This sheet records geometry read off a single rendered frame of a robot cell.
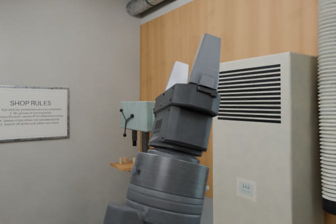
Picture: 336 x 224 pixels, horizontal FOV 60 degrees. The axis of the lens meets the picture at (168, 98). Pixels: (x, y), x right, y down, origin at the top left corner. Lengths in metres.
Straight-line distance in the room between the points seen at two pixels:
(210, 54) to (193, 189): 0.14
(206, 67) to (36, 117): 2.50
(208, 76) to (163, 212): 0.15
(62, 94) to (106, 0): 1.03
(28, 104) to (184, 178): 2.48
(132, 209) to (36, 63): 2.53
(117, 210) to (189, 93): 0.14
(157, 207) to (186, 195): 0.03
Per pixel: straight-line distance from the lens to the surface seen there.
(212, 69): 0.32
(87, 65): 2.90
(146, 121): 2.05
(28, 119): 2.75
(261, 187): 1.58
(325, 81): 1.49
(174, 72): 0.42
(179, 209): 0.32
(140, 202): 0.32
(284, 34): 1.83
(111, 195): 3.10
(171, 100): 0.31
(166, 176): 0.31
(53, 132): 2.79
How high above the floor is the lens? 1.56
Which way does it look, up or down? 1 degrees up
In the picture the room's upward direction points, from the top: straight up
